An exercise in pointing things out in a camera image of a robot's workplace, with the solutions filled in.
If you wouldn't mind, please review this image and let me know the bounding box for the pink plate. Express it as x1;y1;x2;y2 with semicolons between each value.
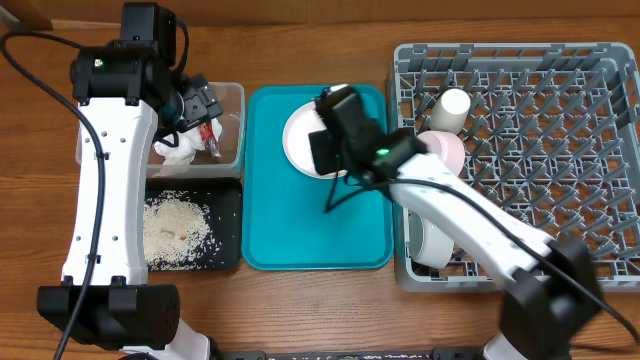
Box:
282;102;335;179

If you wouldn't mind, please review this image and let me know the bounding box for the red candy wrapper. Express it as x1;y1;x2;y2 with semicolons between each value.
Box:
199;121;221;157

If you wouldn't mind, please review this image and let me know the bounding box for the white napkin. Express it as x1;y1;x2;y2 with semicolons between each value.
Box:
153;118;223;165

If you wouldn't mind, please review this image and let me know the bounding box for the pink bowl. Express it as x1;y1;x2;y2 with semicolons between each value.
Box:
417;130;465;175

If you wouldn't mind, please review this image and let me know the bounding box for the cream paper cup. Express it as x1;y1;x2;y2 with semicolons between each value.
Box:
429;88;471;134

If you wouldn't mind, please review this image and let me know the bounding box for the white bowl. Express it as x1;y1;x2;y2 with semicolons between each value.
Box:
408;213;454;269

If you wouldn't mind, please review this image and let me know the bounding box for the white rice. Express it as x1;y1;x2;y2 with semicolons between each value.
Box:
143;190;221;271

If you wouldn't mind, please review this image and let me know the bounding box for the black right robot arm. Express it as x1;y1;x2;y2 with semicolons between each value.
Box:
312;84;604;360

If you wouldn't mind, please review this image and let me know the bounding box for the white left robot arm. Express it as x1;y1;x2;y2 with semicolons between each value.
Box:
37;2;222;359

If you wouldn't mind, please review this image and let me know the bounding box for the grey dishwasher rack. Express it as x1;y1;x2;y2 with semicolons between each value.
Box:
388;42;639;292

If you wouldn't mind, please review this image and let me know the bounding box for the clear plastic bin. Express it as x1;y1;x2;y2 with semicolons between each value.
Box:
79;82;246;179

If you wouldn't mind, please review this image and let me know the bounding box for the teal serving tray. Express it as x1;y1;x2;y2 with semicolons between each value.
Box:
242;85;394;270

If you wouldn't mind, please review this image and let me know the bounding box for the black plastic tray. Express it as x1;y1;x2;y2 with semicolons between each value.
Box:
145;178;243;271

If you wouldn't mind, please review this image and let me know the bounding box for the black mounting rail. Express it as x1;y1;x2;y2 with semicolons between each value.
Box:
223;346;482;360

